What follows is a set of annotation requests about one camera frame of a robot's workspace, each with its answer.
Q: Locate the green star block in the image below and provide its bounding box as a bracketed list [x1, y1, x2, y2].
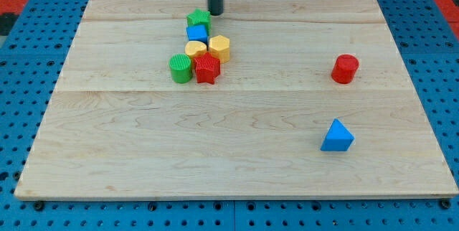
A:
[186, 9, 212, 34]

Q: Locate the red star block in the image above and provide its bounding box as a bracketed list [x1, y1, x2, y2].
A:
[194, 52, 220, 85]

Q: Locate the blue cube block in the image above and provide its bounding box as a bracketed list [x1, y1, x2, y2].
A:
[186, 24, 208, 44]

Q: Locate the yellow hexagon block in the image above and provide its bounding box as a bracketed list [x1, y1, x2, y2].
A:
[208, 35, 230, 64]

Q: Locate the green cylinder block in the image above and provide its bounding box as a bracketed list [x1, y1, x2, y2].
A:
[169, 54, 192, 83]

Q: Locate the yellow heart block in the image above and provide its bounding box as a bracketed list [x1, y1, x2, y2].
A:
[184, 40, 207, 59]

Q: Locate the wooden board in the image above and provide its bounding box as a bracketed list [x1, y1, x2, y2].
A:
[14, 0, 458, 201]

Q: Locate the blue triangle block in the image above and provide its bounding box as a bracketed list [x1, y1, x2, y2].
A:
[321, 118, 354, 151]

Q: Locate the red cylinder block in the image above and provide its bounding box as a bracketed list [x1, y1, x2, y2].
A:
[331, 54, 359, 84]

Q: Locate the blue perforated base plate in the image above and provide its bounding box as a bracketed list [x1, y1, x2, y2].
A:
[1, 0, 458, 230]

